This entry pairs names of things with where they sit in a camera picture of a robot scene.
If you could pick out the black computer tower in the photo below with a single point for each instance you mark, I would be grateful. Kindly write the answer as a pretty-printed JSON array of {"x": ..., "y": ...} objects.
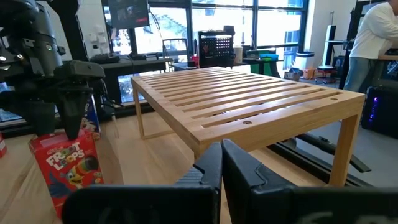
[{"x": 382, "y": 112}]

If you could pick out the dark grey desk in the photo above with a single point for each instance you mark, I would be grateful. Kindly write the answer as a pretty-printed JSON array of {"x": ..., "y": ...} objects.
[{"x": 136, "y": 65}]

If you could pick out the black pegboard rack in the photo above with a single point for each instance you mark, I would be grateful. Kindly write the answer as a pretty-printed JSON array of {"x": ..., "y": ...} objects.
[{"x": 216, "y": 46}]

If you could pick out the wooden slatted shelf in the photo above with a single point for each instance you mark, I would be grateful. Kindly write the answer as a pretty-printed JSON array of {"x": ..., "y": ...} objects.
[{"x": 248, "y": 93}]

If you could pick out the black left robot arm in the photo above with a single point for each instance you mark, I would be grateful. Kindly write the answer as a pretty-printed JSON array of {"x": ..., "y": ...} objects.
[{"x": 31, "y": 31}]

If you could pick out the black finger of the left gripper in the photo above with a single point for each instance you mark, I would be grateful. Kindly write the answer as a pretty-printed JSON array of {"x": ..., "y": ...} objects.
[
  {"x": 73, "y": 115},
  {"x": 42, "y": 119}
]

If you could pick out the black monitor stand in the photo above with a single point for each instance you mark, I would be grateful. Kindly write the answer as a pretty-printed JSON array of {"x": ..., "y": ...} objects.
[{"x": 133, "y": 43}]

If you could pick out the white bin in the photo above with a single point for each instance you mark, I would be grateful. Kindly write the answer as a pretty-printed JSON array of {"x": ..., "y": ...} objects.
[{"x": 304, "y": 60}]

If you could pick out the green table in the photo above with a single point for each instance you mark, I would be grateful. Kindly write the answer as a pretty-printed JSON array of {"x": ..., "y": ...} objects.
[{"x": 264, "y": 67}]

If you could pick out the red Froot Loops cereal box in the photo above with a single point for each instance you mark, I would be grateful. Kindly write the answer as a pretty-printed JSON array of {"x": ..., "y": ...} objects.
[
  {"x": 2, "y": 146},
  {"x": 68, "y": 168}
]

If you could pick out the blue Frosted Flakes cereal box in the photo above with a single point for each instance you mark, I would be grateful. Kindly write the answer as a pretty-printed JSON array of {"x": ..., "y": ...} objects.
[{"x": 91, "y": 119}]

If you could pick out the white paper roll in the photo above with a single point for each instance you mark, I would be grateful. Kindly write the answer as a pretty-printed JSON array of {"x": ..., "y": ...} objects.
[{"x": 238, "y": 54}]

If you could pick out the person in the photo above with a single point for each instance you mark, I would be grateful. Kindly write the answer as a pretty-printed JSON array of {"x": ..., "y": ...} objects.
[{"x": 373, "y": 37}]

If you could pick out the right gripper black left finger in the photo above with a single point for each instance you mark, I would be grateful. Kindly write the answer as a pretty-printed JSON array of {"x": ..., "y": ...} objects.
[{"x": 155, "y": 205}]

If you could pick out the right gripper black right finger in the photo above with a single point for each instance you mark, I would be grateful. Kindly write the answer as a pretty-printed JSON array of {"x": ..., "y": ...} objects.
[{"x": 280, "y": 205}]

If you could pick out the black keyboard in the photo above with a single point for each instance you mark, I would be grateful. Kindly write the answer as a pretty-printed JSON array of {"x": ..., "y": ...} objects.
[{"x": 105, "y": 58}]

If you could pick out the red wheeled cart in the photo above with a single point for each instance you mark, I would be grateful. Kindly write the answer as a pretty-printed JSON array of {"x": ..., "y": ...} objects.
[{"x": 326, "y": 74}]

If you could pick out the black monitor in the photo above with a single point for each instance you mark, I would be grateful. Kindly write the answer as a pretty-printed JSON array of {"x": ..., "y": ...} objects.
[{"x": 127, "y": 14}]

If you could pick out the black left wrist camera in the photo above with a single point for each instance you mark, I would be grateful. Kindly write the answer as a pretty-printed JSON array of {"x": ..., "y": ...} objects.
[{"x": 77, "y": 73}]

